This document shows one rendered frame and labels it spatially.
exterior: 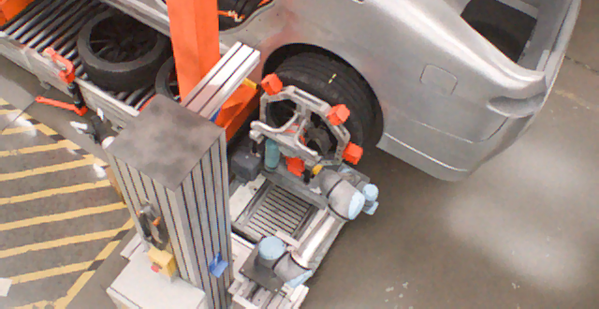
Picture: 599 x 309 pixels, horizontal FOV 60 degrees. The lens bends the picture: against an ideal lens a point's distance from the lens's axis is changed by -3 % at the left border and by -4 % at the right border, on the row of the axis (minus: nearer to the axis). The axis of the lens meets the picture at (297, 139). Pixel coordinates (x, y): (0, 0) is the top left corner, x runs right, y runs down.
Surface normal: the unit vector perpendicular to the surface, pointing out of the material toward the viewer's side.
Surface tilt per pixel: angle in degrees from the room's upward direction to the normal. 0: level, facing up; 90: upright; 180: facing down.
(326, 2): 81
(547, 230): 0
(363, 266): 0
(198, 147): 0
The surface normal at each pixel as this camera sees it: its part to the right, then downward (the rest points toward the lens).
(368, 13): -0.48, 0.56
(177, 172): 0.08, -0.55
